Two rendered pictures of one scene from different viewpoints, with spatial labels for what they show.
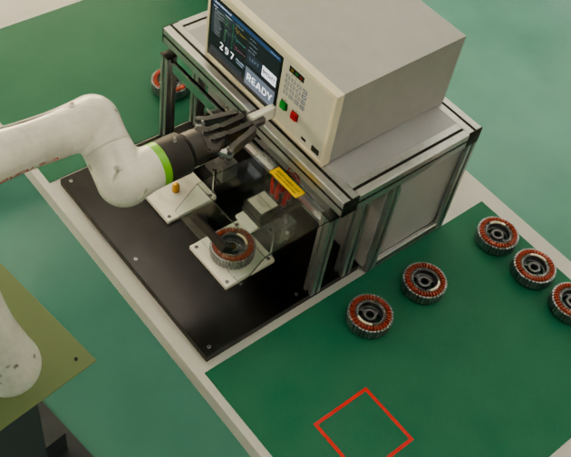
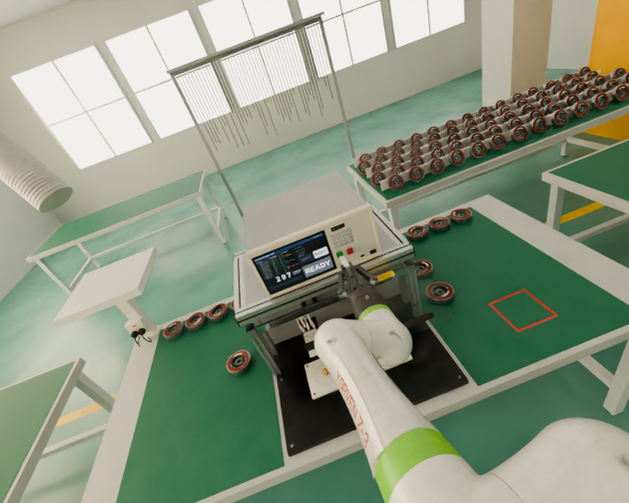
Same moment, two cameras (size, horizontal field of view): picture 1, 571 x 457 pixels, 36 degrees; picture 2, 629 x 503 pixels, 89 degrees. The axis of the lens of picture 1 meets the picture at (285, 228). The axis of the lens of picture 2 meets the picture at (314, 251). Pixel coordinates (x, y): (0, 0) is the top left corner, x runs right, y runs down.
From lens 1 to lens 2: 1.31 m
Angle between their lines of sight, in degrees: 36
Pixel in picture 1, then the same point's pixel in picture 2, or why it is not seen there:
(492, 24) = not seen: hidden behind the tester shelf
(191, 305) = (422, 381)
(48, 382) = not seen: outside the picture
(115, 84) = (221, 398)
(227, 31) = (277, 264)
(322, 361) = (469, 320)
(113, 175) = (395, 337)
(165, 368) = not seen: hidden behind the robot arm
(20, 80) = (179, 469)
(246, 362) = (469, 359)
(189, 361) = (467, 393)
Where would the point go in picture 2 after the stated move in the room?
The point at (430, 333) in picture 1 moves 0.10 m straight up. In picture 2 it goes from (451, 272) to (449, 256)
